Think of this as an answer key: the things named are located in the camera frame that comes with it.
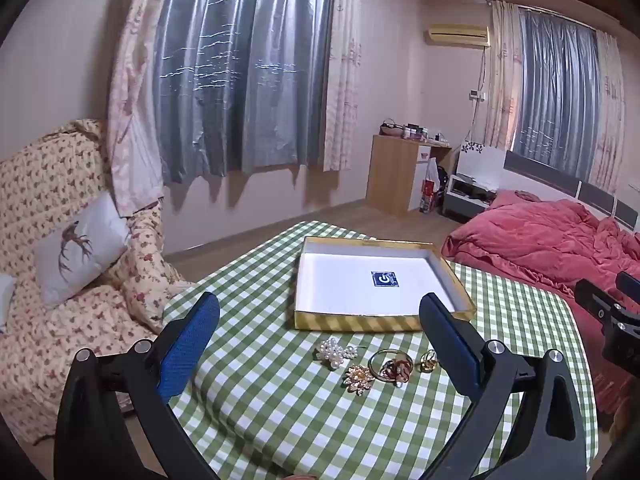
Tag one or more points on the wide blue-grey curtain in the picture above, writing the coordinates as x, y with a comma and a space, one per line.
240, 70

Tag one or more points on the gold cardboard box lid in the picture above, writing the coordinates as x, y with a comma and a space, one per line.
350, 280

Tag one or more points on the white and grey headboard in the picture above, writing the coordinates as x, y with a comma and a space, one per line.
545, 170

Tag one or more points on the gold flower brooch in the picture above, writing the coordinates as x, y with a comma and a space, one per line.
357, 379

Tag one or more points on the thin gold bangle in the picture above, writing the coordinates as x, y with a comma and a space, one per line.
372, 362

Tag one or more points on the wall thermostat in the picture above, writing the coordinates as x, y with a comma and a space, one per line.
477, 95

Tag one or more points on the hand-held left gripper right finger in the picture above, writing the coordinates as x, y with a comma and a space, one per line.
452, 347

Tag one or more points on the red and white shopping bag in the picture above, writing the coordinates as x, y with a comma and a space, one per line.
429, 185

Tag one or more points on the wooden desk with items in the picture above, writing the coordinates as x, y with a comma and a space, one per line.
390, 175

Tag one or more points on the green checkered tablecloth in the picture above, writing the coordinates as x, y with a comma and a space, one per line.
275, 410

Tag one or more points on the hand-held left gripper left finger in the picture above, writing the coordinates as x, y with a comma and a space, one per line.
187, 347

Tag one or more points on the wall air conditioner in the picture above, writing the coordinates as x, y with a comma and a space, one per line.
457, 35

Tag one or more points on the white pearl brooch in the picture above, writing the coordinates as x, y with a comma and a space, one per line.
332, 352

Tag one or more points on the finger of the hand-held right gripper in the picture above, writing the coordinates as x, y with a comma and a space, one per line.
630, 285
595, 300

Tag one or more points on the small cosmetic boxes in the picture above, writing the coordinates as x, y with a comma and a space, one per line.
415, 132

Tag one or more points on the pink floral curtain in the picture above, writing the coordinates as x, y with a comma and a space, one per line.
342, 85
132, 110
609, 120
501, 85

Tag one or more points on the floral covered sofa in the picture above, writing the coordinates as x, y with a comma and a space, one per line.
45, 165

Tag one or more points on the grey deer print pillow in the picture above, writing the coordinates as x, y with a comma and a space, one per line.
75, 250

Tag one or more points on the white bedside table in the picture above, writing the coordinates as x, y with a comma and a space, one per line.
467, 197

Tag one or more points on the red blanket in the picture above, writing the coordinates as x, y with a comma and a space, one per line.
540, 240

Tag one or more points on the narrow blue-grey curtain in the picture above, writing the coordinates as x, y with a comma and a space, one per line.
555, 95

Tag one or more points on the plain white pillow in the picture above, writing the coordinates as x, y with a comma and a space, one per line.
6, 302

